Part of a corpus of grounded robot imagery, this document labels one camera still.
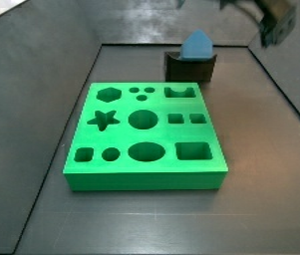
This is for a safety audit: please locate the black curved fixture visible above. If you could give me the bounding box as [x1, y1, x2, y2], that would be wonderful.
[163, 52, 217, 83]

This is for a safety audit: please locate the green shape sorting block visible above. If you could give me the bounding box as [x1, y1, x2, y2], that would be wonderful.
[63, 82, 227, 191]

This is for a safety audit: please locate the blue three prong object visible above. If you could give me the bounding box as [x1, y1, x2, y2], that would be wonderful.
[179, 30, 213, 61]

